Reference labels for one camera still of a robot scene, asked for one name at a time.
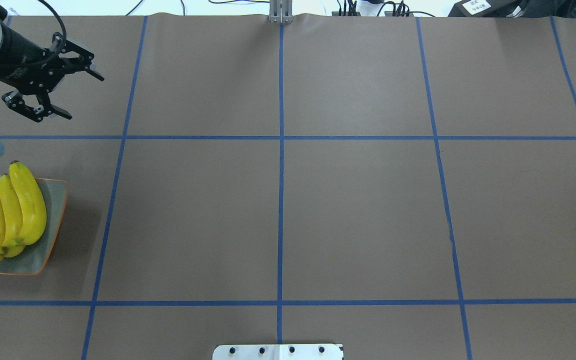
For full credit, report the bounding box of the aluminium frame post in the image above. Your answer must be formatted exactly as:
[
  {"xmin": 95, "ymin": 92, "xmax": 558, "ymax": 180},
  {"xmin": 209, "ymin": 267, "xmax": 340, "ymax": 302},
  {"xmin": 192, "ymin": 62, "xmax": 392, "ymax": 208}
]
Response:
[{"xmin": 268, "ymin": 0, "xmax": 294, "ymax": 25}]

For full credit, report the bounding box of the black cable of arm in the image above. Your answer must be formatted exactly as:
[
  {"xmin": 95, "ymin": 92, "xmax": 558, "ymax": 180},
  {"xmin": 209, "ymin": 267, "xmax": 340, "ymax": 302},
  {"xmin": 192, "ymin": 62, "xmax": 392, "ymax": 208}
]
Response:
[{"xmin": 38, "ymin": 0, "xmax": 68, "ymax": 53}]

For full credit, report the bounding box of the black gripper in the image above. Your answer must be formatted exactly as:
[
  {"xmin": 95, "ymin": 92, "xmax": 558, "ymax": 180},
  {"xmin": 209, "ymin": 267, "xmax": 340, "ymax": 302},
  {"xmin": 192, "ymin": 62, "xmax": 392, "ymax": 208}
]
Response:
[{"xmin": 0, "ymin": 22, "xmax": 105, "ymax": 123}]

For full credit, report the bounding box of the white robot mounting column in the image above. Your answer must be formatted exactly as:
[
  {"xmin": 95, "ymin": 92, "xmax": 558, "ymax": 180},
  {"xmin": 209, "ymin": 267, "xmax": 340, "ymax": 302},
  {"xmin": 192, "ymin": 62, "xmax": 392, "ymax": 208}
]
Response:
[{"xmin": 212, "ymin": 343, "xmax": 345, "ymax": 360}]

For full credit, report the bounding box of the black box with white label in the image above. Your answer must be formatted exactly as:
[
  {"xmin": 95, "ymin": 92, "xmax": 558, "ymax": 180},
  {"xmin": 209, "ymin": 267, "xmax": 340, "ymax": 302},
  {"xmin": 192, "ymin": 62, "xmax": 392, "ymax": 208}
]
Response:
[{"xmin": 448, "ymin": 0, "xmax": 526, "ymax": 18}]

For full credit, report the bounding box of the grey square plate orange rim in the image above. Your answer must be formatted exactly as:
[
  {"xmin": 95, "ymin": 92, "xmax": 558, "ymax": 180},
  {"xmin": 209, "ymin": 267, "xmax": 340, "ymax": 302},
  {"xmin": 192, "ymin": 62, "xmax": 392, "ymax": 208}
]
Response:
[{"xmin": 0, "ymin": 178, "xmax": 69, "ymax": 276}]

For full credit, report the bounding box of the yellow banana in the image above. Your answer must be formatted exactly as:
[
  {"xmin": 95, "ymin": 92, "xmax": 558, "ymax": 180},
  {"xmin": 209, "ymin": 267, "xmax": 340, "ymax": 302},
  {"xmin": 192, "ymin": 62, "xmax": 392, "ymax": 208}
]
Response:
[
  {"xmin": 0, "ymin": 173, "xmax": 25, "ymax": 258},
  {"xmin": 9, "ymin": 161, "xmax": 47, "ymax": 246}
]

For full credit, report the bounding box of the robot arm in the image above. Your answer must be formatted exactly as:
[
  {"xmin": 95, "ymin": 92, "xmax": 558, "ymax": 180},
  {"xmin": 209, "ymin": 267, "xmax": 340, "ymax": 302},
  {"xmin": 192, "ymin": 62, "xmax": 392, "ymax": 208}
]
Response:
[{"xmin": 0, "ymin": 1, "xmax": 105, "ymax": 123}]

